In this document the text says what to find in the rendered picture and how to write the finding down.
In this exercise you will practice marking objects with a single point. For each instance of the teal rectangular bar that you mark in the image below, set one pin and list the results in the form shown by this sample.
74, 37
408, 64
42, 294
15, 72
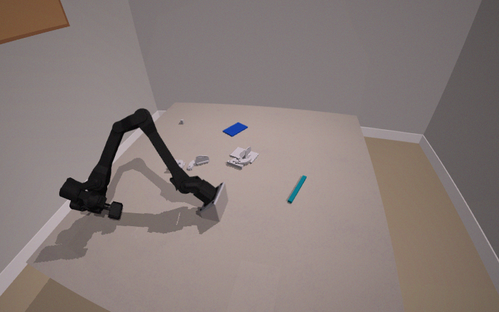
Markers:
300, 183

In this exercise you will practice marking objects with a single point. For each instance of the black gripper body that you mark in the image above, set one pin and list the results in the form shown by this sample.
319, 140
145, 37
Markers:
115, 208

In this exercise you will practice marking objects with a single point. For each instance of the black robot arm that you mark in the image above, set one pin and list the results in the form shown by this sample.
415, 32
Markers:
93, 191

